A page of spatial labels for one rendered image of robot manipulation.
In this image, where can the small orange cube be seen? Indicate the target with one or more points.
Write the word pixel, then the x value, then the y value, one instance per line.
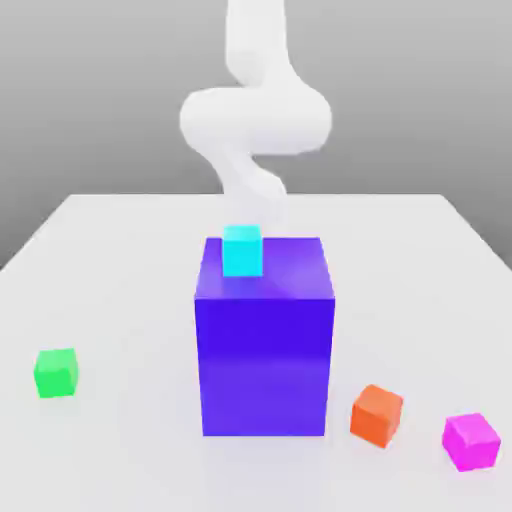
pixel 376 416

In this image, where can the small green cube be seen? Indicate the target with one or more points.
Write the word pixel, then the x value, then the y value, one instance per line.
pixel 56 374

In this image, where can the small magenta cube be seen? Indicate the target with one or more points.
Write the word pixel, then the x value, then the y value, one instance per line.
pixel 472 442

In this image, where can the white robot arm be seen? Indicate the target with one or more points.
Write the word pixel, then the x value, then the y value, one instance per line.
pixel 256 120

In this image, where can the small cyan cube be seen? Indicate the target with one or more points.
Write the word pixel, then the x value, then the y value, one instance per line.
pixel 242 252

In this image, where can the large purple box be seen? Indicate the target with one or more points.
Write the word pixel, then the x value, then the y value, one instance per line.
pixel 264 360

